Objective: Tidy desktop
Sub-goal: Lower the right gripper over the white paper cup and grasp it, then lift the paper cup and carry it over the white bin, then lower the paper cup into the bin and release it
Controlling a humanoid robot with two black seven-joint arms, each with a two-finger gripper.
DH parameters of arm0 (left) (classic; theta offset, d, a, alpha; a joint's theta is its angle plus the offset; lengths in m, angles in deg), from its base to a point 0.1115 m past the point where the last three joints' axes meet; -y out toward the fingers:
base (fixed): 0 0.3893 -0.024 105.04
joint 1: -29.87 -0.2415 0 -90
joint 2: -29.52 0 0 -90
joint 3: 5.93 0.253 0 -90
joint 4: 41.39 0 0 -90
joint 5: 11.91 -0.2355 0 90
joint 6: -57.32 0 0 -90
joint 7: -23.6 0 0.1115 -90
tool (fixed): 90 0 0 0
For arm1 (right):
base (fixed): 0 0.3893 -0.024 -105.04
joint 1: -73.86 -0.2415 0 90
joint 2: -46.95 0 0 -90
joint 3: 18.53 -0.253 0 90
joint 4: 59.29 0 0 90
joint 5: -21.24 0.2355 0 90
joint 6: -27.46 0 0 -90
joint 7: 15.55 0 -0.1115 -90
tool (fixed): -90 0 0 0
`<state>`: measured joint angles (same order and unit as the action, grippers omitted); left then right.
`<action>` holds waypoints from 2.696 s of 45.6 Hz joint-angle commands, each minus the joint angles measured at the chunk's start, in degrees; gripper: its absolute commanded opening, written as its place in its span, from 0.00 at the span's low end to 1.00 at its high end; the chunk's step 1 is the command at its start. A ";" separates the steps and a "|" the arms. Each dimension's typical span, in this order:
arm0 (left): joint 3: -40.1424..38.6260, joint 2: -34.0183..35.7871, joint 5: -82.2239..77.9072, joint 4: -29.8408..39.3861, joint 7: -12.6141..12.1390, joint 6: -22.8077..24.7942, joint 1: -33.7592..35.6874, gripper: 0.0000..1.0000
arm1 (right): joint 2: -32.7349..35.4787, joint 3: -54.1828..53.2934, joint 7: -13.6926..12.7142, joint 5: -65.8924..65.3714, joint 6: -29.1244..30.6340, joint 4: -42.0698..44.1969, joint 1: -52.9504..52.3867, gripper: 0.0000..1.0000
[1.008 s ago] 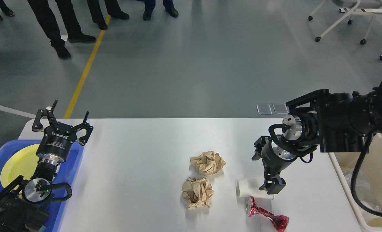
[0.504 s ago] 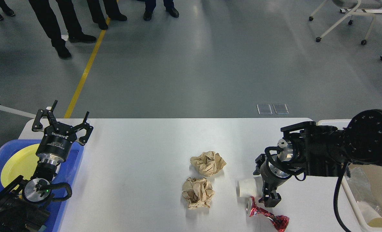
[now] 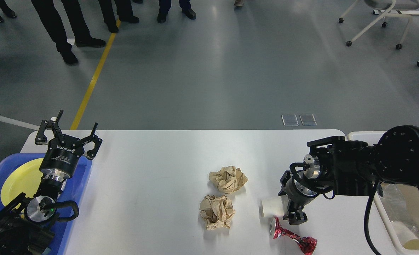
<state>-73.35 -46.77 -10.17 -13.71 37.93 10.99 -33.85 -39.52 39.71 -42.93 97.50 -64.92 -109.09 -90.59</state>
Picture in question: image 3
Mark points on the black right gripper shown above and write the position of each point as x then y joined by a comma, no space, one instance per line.
298,197

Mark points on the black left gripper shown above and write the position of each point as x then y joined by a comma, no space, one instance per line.
61,159

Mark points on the white paper cup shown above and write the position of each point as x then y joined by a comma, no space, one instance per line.
274,206

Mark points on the yellow plastic plate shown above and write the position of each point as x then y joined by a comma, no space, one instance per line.
25,179

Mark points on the aluminium foil tray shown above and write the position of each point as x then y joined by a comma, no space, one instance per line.
396,207

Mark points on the cream paper cup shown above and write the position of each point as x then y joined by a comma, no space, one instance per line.
406,237

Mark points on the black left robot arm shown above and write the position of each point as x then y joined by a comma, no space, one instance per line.
25,223

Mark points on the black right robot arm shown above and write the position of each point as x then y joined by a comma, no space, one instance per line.
351,168

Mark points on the white pink plate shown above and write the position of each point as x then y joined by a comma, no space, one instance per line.
63,185

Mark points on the red foil wrapper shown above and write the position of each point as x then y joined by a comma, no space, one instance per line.
306,244

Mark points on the crumpled brown paper upper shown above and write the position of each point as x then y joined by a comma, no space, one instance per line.
228,179

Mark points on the crumpled brown paper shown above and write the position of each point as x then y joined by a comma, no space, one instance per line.
216,212
228,179

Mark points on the left floor socket plate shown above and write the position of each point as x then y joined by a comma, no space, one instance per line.
290,120

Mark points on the floor socket plate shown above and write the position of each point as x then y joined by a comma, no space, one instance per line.
290,120
308,119

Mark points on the crumpled brown paper lower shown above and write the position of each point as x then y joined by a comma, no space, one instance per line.
216,212

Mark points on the right floor socket plate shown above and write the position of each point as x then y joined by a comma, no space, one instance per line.
308,119

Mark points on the white waste bin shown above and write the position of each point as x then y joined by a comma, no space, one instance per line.
412,199

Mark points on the bystander black trousers left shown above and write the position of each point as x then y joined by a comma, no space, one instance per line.
54,26

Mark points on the bystander black trousers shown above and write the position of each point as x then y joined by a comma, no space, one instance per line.
124,12
54,26

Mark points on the bystander black trousers middle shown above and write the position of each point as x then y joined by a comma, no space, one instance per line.
124,12

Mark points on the bystander dark blue trousers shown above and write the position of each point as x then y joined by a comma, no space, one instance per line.
165,5

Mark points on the bystander brown shoes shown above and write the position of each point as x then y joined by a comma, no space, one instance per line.
239,3

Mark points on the white rolling chair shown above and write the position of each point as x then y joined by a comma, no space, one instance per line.
383,9

